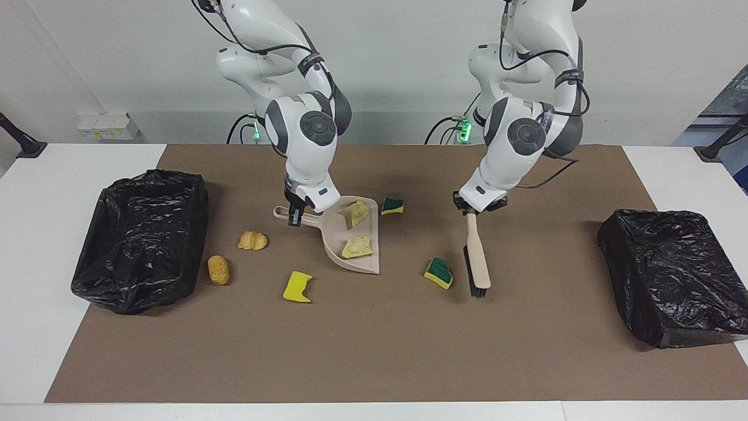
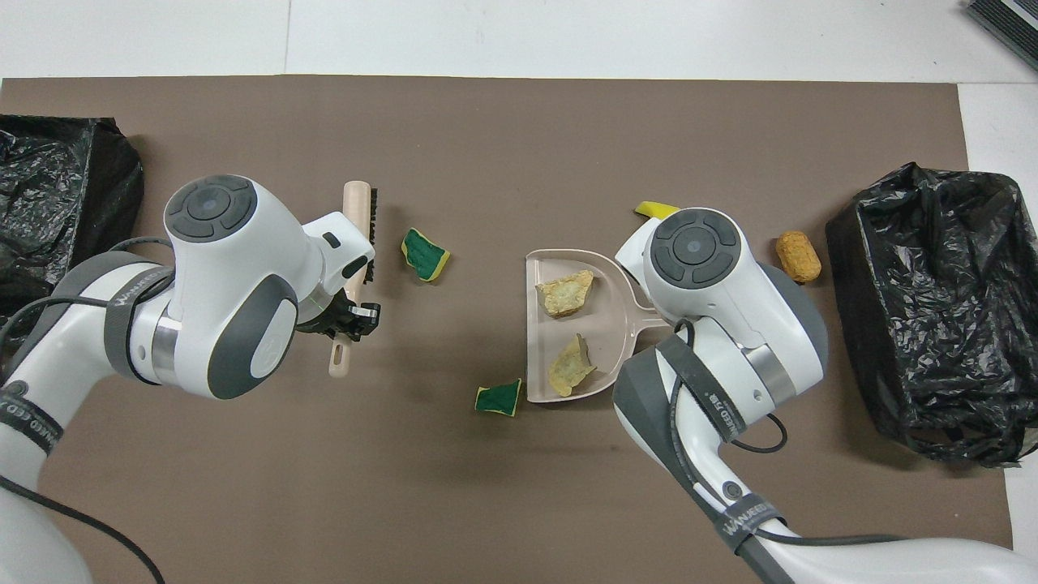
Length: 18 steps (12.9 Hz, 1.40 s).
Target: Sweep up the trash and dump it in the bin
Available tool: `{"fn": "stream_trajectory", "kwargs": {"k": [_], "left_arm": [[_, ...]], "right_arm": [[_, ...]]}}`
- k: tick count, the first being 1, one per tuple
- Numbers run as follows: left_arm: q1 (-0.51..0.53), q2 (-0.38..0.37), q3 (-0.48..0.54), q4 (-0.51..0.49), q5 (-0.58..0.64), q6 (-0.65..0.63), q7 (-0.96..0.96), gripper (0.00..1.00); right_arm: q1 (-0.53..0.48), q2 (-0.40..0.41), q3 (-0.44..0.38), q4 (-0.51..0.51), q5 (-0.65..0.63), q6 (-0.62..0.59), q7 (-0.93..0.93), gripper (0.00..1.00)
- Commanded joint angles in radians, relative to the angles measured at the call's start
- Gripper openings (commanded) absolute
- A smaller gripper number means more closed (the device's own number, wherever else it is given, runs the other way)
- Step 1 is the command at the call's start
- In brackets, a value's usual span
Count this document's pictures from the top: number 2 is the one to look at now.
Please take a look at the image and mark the oval golden toy bread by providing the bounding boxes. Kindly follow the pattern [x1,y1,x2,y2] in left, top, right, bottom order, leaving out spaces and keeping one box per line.
[775,231,822,283]

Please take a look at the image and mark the beige hand brush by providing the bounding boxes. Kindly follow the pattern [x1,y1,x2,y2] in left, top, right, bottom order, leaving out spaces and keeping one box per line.
[328,180,380,378]

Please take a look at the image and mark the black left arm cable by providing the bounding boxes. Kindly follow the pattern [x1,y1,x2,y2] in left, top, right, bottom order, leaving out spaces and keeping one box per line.
[0,235,167,584]

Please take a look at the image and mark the dark grey ribbed panel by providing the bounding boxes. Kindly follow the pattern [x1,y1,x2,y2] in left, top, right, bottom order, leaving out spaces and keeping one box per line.
[965,0,1038,49]

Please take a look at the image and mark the striped toy croissant piece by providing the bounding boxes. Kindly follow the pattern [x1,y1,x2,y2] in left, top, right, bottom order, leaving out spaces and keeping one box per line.
[548,333,598,397]

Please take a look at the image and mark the large green yellow sponge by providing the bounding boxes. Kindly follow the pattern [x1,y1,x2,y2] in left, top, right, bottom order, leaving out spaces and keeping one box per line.
[401,228,452,282]

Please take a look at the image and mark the beige plastic dustpan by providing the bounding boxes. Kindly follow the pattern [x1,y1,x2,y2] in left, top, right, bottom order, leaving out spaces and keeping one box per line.
[525,248,674,402]

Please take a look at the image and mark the pale toy toast piece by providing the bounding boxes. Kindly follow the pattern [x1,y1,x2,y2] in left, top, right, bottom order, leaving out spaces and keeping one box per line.
[535,270,595,318]

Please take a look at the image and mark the small green yellow sponge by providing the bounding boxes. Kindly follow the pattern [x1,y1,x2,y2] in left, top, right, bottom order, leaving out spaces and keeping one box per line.
[475,379,523,418]

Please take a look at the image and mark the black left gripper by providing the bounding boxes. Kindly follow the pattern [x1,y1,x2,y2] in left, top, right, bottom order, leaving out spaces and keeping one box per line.
[298,294,382,341]

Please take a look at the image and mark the brown table mat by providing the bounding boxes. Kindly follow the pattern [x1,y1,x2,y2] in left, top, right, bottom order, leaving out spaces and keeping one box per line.
[0,75,1014,584]

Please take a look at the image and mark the black bag lined bin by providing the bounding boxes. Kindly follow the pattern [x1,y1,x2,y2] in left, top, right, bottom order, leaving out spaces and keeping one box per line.
[826,162,1038,469]
[0,115,145,341]

